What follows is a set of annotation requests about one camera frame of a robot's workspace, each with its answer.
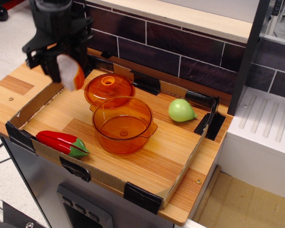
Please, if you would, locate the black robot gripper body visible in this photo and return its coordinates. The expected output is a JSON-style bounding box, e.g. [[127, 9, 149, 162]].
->
[[22, 0, 93, 68]]

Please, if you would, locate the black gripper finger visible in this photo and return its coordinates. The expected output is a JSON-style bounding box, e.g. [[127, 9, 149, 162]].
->
[[40, 57, 61, 83], [68, 44, 88, 75]]

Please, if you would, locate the white and orange toy sushi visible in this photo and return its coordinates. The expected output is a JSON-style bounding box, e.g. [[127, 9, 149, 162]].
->
[[57, 54, 85, 91]]

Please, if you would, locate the orange transparent pot lid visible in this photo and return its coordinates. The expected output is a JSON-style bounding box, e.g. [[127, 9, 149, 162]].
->
[[84, 74, 135, 111]]

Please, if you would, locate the orange transparent plastic pot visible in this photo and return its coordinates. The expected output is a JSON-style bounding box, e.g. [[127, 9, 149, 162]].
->
[[90, 96, 158, 154]]

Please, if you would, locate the cardboard fence with black tape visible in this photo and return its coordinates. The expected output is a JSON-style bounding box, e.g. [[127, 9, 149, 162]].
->
[[6, 57, 232, 223]]

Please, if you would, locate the black caster wheel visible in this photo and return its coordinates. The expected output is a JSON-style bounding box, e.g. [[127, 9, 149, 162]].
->
[[0, 6, 9, 21]]

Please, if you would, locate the red toy chili pepper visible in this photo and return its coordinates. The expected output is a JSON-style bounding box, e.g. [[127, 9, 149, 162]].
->
[[36, 131, 90, 159]]

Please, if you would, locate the green toy pear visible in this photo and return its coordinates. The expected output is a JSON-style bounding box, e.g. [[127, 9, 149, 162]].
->
[[169, 99, 198, 122]]

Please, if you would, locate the grey oven control panel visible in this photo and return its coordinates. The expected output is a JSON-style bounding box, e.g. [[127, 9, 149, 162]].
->
[[57, 185, 114, 228]]

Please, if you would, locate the white dish drainer sink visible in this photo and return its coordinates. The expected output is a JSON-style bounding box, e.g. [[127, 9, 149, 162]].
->
[[219, 87, 285, 198]]

